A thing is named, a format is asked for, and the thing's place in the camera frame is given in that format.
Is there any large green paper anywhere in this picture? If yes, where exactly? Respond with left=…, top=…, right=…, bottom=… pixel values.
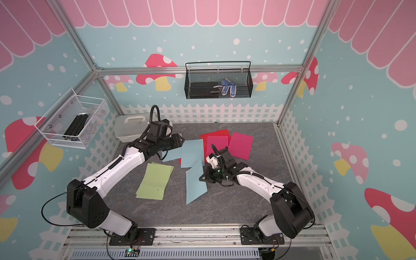
left=136, top=164, right=170, bottom=200

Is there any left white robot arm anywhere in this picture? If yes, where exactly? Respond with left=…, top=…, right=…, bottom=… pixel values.
left=66, top=105, right=184, bottom=245

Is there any black mesh wall basket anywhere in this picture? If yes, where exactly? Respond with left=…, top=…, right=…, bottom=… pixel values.
left=184, top=61, right=254, bottom=99

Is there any red paper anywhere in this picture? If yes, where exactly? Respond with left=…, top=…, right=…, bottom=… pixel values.
left=200, top=129, right=231, bottom=147

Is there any black box in mesh basket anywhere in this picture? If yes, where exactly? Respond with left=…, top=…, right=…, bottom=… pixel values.
left=187, top=82, right=220, bottom=99

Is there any green lit circuit board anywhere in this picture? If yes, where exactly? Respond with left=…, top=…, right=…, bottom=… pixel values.
left=124, top=248, right=140, bottom=258

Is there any white wire wall basket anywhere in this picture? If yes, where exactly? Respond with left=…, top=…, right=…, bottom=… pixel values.
left=35, top=89, right=110, bottom=149

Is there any black block in wire basket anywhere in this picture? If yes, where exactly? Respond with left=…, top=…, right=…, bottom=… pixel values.
left=63, top=113, right=89, bottom=141

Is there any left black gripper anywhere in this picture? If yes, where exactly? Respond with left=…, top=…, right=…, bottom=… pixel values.
left=157, top=133, right=185, bottom=151

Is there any blue white item in basket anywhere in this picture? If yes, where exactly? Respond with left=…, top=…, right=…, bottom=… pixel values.
left=211, top=78, right=237, bottom=98

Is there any small green paper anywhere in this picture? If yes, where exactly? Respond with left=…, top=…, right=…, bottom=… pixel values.
left=149, top=163, right=174, bottom=176

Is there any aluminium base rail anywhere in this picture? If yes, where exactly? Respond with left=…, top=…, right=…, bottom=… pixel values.
left=58, top=224, right=337, bottom=260

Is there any blue paper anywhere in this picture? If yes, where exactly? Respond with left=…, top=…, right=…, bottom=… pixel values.
left=162, top=147, right=182, bottom=162
left=181, top=139, right=204, bottom=168
left=186, top=160, right=208, bottom=205

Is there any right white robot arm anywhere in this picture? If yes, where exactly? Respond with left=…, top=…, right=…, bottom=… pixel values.
left=199, top=145, right=316, bottom=242

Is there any magenta paper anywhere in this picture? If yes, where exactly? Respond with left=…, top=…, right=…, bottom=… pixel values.
left=228, top=132, right=254, bottom=160
left=204, top=135, right=229, bottom=157

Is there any white plastic storage box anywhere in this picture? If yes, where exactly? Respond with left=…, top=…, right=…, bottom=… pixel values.
left=114, top=113, right=150, bottom=143

